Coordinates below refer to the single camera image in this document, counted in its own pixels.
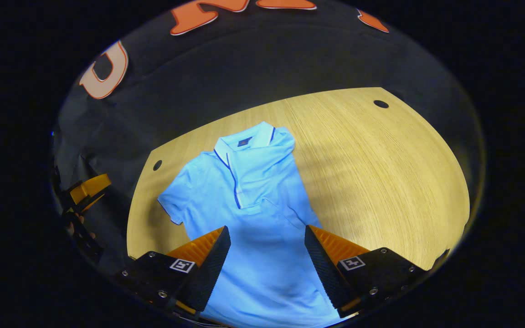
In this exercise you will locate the light blue T-shirt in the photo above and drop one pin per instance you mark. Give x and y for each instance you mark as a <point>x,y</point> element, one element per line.
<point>262,191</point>

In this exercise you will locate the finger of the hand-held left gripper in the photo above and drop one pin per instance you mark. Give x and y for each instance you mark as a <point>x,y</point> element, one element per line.
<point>93,202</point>
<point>88,187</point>

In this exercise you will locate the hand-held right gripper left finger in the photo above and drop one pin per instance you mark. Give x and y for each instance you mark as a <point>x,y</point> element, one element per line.
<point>210,273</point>

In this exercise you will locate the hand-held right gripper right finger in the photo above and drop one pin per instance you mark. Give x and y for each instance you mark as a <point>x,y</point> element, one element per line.
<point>326,278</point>

